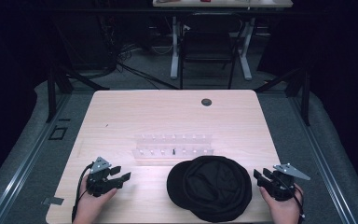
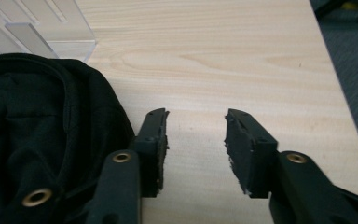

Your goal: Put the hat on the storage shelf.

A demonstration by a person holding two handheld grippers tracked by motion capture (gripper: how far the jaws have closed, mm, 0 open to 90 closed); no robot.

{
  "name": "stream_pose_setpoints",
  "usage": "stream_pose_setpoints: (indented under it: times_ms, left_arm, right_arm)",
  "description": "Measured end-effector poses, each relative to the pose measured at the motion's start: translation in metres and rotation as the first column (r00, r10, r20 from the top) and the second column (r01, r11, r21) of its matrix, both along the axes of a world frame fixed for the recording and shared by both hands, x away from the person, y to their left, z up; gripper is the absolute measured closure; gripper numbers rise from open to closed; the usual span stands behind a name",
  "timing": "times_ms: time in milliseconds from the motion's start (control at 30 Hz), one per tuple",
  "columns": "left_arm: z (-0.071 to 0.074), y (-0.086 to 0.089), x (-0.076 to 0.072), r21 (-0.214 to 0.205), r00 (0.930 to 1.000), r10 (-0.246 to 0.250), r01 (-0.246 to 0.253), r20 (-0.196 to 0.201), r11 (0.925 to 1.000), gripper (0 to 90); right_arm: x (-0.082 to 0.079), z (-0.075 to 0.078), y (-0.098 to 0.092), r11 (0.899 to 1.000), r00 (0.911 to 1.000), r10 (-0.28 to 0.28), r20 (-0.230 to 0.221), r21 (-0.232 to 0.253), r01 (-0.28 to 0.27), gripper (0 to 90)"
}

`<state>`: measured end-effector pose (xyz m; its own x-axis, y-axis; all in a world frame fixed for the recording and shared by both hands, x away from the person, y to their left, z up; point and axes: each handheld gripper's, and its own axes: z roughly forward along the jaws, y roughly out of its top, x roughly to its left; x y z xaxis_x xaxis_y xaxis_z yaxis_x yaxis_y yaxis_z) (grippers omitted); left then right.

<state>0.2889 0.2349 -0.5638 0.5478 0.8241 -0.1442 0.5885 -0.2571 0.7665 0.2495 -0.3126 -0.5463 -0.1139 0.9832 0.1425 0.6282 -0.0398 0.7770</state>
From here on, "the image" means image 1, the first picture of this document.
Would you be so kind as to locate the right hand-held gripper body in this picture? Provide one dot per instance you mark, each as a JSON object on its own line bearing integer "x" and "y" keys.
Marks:
{"x": 281, "y": 188}

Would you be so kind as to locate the black hat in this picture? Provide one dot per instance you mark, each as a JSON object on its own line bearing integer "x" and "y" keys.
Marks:
{"x": 211, "y": 189}

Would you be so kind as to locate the aluminium floor rail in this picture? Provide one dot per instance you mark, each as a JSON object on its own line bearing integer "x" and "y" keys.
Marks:
{"x": 320, "y": 158}
{"x": 28, "y": 161}

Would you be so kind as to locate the person's right hand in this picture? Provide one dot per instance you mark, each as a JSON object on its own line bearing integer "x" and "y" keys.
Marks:
{"x": 284, "y": 211}

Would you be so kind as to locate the clear acrylic peg rack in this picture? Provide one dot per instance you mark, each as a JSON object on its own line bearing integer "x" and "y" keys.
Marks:
{"x": 167, "y": 154}

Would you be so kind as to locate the black folding chair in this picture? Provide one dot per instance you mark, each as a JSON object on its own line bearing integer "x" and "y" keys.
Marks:
{"x": 206, "y": 45}

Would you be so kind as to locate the grey round table grommet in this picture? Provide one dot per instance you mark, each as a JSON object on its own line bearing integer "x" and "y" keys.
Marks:
{"x": 206, "y": 102}

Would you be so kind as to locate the black metal stand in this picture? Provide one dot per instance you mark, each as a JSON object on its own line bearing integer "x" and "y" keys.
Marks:
{"x": 52, "y": 93}
{"x": 306, "y": 96}

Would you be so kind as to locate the person's left hand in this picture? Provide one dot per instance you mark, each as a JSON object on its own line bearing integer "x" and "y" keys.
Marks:
{"x": 90, "y": 205}

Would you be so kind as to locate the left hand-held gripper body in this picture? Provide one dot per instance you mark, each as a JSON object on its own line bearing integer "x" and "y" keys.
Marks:
{"x": 98, "y": 182}

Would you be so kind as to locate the grey tape piece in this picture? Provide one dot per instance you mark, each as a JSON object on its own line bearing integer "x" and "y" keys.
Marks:
{"x": 52, "y": 201}

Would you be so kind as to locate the white desk with legs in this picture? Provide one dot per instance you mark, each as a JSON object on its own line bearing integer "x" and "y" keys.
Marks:
{"x": 174, "y": 46}

